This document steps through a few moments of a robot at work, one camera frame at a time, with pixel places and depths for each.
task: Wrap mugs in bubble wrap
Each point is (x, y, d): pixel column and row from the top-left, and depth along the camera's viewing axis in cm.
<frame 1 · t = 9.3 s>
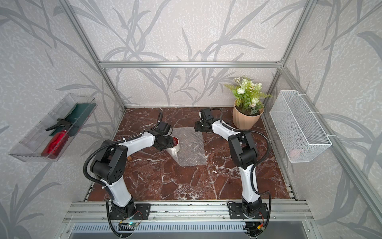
left hand: (170, 144, 96), fingers open
right hand: (196, 126, 101), fingers open
potted plant terracotta pot: (243, 121, 99), point 12 cm above the table

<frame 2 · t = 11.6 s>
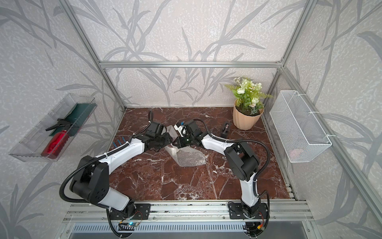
left hand: (171, 140, 90), fingers open
right hand: (172, 143, 87), fingers closed
black tape dispenser: (226, 127, 104), point 6 cm above the table
the other named things where they were.

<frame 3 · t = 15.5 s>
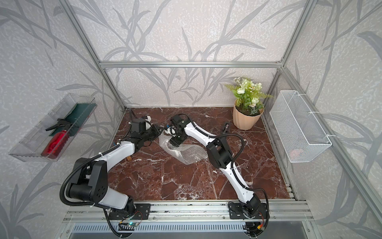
left hand: (164, 127, 89), fingers closed
right hand: (175, 142, 97), fingers open
the named things where they were.

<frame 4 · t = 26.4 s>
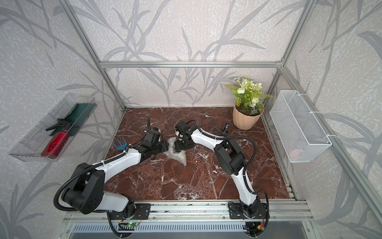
left hand: (167, 144, 91), fingers open
right hand: (179, 148, 94), fingers open
the named things where they were.

